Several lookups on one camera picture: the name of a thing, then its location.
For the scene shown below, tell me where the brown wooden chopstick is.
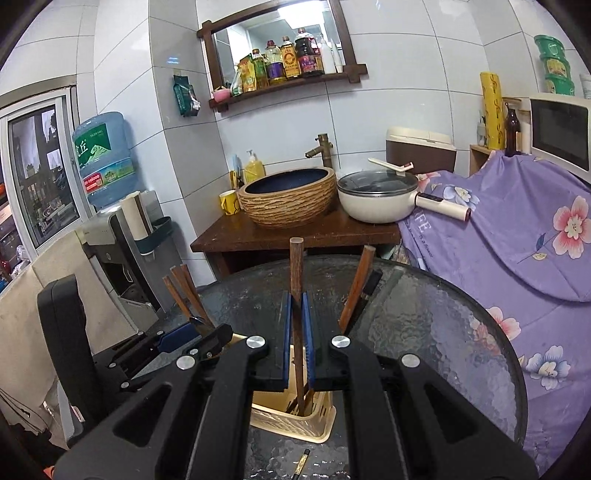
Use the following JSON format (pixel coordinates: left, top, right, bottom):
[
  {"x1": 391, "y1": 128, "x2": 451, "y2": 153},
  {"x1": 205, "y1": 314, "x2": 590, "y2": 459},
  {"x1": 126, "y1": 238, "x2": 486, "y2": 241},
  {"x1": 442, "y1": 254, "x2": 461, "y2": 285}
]
[
  {"x1": 338, "y1": 246, "x2": 376, "y2": 334},
  {"x1": 289, "y1": 237, "x2": 311, "y2": 416},
  {"x1": 163, "y1": 275, "x2": 195, "y2": 320},
  {"x1": 171, "y1": 264, "x2": 215, "y2": 329}
]

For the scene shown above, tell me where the brown white rice cooker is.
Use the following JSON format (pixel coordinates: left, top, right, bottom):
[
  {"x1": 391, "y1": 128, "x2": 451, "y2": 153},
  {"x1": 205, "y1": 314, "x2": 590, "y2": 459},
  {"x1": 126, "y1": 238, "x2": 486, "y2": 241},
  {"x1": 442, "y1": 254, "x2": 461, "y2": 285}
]
[{"x1": 385, "y1": 127, "x2": 458, "y2": 175}]

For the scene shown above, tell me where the blue water jug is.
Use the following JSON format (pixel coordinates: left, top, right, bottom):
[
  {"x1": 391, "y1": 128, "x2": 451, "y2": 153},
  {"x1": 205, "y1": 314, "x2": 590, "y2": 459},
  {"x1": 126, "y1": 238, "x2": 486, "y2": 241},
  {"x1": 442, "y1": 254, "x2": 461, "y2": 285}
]
[{"x1": 71, "y1": 112, "x2": 139, "y2": 210}]

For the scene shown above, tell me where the purple floral cloth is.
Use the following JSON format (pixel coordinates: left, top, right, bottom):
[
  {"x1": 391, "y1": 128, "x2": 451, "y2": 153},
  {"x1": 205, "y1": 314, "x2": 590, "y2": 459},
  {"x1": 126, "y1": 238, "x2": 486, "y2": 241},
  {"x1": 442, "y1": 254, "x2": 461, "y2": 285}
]
[{"x1": 397, "y1": 150, "x2": 591, "y2": 476}]

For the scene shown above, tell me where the beige plastic utensil holder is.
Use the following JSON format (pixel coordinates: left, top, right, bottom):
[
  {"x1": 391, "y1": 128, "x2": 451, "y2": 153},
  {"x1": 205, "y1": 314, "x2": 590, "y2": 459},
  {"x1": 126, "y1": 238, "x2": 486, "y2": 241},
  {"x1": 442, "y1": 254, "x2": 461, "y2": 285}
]
[{"x1": 228, "y1": 333, "x2": 335, "y2": 445}]

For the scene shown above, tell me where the orange label sauce bottle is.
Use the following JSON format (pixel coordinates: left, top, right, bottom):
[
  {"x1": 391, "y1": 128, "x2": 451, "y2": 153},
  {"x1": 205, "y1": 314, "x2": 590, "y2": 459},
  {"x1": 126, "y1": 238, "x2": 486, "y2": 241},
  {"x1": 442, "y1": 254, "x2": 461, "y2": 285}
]
[{"x1": 280, "y1": 36, "x2": 302, "y2": 80}]

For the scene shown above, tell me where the bronze faucet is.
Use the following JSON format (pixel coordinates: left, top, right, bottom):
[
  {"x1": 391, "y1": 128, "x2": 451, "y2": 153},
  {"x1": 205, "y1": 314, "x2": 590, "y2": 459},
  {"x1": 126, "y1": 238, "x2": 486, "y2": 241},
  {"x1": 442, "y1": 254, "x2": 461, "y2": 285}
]
[{"x1": 305, "y1": 134, "x2": 334, "y2": 169}]

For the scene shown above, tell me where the wooden framed mirror shelf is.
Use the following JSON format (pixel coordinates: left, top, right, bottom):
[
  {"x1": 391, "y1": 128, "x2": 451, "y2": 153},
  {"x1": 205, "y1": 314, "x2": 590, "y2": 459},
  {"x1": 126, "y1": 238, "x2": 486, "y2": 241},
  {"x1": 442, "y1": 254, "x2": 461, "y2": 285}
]
[{"x1": 196, "y1": 0, "x2": 368, "y2": 113}]

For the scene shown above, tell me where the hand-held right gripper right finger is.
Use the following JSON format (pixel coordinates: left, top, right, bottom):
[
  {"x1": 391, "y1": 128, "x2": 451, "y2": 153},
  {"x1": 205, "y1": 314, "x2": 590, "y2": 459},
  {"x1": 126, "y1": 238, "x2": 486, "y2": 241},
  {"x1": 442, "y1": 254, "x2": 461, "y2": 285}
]
[{"x1": 302, "y1": 292, "x2": 539, "y2": 480}]

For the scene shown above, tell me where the wooden crate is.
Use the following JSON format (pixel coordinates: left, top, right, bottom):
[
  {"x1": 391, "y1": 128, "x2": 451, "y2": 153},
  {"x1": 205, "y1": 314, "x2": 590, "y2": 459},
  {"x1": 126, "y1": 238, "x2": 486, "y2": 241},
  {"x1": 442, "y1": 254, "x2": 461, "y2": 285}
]
[{"x1": 468, "y1": 144, "x2": 490, "y2": 178}]

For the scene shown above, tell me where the white ladle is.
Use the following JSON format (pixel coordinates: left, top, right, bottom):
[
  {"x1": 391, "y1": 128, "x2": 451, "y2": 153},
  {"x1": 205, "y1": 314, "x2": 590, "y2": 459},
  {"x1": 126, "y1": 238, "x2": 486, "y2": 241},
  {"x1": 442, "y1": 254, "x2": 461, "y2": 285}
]
[{"x1": 368, "y1": 158, "x2": 415, "y2": 176}]

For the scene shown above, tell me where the yellow soap bottle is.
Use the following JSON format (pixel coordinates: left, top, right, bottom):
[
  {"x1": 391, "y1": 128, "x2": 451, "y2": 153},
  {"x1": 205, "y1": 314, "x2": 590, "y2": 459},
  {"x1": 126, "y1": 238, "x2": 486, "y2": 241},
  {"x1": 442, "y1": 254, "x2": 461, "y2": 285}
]
[{"x1": 243, "y1": 149, "x2": 267, "y2": 184}]

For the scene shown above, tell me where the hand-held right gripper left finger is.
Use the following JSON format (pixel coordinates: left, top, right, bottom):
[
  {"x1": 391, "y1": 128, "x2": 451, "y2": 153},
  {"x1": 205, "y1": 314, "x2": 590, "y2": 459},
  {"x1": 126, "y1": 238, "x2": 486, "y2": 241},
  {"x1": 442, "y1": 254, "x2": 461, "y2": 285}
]
[{"x1": 51, "y1": 292, "x2": 293, "y2": 480}]

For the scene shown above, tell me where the brown glass bottle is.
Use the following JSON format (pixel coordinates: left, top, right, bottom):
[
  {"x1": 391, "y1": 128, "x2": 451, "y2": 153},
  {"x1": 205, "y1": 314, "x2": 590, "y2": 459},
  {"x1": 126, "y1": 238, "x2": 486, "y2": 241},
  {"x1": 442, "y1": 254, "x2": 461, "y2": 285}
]
[{"x1": 504, "y1": 102, "x2": 522, "y2": 158}]

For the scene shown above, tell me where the grey water dispenser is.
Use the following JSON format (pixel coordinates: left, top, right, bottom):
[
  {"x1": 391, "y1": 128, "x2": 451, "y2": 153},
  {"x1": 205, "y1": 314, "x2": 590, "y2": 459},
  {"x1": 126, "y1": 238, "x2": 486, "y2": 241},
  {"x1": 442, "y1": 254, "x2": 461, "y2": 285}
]
[{"x1": 76, "y1": 189, "x2": 171, "y2": 330}]

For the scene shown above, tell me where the yellow seasoning packet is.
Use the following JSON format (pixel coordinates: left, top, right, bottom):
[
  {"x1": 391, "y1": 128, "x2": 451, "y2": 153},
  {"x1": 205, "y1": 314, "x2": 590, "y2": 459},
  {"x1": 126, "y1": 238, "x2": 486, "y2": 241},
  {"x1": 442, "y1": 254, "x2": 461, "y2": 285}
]
[{"x1": 238, "y1": 55, "x2": 257, "y2": 93}]

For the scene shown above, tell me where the green glass bottle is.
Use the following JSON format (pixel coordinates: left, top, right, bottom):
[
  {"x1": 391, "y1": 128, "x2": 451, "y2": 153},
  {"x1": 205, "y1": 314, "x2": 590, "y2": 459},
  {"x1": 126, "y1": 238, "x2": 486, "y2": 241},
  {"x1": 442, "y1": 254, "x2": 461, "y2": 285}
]
[{"x1": 252, "y1": 48, "x2": 269, "y2": 89}]

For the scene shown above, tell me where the short yellow roll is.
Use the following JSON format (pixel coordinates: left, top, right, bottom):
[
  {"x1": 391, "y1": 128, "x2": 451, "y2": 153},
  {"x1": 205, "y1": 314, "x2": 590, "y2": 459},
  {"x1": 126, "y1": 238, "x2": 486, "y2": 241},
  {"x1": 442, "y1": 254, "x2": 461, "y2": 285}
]
[{"x1": 479, "y1": 71, "x2": 505, "y2": 151}]

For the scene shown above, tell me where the purple label oil bottle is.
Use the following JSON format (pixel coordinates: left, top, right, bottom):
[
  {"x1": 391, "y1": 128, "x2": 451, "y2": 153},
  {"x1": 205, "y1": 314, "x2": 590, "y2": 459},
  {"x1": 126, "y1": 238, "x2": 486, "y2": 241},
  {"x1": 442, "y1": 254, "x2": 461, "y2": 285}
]
[{"x1": 264, "y1": 41, "x2": 288, "y2": 86}]

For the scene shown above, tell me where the green packet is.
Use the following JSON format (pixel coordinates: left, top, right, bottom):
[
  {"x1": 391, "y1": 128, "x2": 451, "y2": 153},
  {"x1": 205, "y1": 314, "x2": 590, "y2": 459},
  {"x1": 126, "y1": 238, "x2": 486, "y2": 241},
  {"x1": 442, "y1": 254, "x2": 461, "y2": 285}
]
[{"x1": 173, "y1": 74, "x2": 201, "y2": 117}]

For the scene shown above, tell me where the white plastic bottle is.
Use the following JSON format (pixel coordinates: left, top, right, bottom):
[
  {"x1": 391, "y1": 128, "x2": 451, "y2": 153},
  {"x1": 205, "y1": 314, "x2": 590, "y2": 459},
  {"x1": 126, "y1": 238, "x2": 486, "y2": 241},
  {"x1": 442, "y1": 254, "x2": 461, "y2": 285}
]
[{"x1": 318, "y1": 39, "x2": 337, "y2": 75}]

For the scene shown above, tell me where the yellow cup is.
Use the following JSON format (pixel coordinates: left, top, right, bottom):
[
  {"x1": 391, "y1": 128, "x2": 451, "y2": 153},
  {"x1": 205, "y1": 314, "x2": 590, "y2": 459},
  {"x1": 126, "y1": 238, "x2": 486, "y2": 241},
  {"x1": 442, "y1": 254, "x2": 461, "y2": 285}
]
[{"x1": 219, "y1": 189, "x2": 241, "y2": 217}]

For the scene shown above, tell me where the dark teal cup holder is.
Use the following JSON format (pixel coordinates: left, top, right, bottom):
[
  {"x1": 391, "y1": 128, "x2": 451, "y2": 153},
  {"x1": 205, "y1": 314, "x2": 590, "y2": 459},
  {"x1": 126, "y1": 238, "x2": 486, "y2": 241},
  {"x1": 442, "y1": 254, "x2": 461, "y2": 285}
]
[{"x1": 139, "y1": 217, "x2": 172, "y2": 256}]

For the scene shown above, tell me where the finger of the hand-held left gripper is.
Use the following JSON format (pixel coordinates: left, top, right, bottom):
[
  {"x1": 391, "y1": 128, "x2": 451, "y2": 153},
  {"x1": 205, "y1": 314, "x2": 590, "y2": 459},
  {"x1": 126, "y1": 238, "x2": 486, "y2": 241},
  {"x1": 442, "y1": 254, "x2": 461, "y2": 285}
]
[
  {"x1": 95, "y1": 318, "x2": 208, "y2": 371},
  {"x1": 121, "y1": 323, "x2": 234, "y2": 393}
]

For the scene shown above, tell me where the white paper cup stack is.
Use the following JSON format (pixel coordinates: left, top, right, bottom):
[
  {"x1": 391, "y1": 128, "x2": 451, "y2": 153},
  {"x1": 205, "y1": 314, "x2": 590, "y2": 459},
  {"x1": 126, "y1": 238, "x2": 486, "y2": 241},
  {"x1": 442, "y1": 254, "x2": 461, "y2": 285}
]
[{"x1": 121, "y1": 191, "x2": 153, "y2": 241}]

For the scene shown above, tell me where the dark wooden cabinet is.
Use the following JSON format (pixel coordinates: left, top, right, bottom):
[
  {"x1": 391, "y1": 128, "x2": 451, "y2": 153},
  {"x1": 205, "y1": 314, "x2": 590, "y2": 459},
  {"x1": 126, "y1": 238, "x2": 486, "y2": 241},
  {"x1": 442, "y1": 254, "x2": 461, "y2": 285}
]
[{"x1": 190, "y1": 203, "x2": 402, "y2": 280}]

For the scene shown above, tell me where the dark soy sauce bottle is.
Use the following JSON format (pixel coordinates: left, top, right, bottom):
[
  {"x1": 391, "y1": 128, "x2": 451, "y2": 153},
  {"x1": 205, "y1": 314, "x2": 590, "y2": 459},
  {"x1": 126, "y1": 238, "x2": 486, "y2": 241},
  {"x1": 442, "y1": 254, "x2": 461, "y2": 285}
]
[{"x1": 294, "y1": 28, "x2": 325, "y2": 77}]

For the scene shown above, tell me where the white microwave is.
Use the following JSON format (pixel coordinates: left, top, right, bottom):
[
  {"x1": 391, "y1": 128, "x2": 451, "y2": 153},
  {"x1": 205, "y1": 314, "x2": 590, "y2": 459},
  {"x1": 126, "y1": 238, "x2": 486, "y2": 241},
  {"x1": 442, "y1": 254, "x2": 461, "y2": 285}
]
[{"x1": 529, "y1": 92, "x2": 591, "y2": 172}]

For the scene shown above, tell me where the woven pattern wash basin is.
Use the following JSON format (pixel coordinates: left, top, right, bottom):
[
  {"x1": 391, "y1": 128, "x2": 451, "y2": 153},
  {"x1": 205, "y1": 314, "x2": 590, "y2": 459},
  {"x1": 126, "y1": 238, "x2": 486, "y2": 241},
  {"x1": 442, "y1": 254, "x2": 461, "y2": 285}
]
[{"x1": 237, "y1": 167, "x2": 338, "y2": 229}]

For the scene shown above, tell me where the white pot with lid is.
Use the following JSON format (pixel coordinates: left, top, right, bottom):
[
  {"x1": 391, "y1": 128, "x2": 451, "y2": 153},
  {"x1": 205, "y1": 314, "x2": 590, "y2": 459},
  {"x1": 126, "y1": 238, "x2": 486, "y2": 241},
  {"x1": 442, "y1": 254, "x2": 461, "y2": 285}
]
[{"x1": 337, "y1": 170, "x2": 472, "y2": 224}]

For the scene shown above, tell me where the sliding window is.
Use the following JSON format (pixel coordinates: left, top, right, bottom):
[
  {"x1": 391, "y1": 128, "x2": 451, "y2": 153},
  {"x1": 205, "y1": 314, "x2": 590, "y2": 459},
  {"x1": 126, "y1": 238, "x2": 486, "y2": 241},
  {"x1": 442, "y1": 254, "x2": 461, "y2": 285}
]
[{"x1": 0, "y1": 85, "x2": 95, "y2": 264}]

